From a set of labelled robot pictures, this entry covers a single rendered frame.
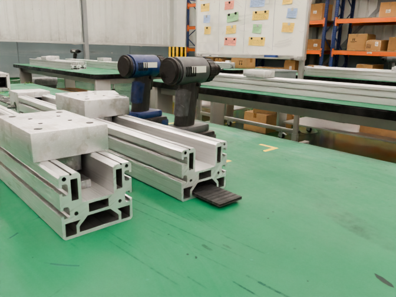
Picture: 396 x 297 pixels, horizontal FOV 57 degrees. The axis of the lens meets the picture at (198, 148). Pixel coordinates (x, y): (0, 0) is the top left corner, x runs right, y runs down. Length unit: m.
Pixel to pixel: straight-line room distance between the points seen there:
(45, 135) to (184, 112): 0.37
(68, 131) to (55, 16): 12.65
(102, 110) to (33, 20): 12.13
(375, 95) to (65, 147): 1.64
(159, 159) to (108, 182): 0.12
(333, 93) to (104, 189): 1.68
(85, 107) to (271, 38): 3.12
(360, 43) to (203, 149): 10.21
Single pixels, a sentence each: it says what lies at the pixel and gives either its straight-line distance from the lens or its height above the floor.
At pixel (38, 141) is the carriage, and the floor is 0.89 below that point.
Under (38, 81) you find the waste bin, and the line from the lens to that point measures 6.15.
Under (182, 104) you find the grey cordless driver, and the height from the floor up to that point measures 0.90.
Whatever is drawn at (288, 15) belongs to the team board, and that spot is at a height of 1.36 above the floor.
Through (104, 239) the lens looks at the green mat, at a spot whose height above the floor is 0.78.
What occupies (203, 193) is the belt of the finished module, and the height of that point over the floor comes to 0.79.
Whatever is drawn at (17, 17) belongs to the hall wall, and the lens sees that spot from 12.77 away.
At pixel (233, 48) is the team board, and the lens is 4.12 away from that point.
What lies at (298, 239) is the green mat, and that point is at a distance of 0.50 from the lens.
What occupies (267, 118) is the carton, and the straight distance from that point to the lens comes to 4.73.
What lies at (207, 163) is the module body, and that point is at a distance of 0.62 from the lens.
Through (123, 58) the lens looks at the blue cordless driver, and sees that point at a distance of 0.97.
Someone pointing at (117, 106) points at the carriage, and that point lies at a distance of 0.85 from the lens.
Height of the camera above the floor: 1.01
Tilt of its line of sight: 15 degrees down
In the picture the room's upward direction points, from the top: 1 degrees clockwise
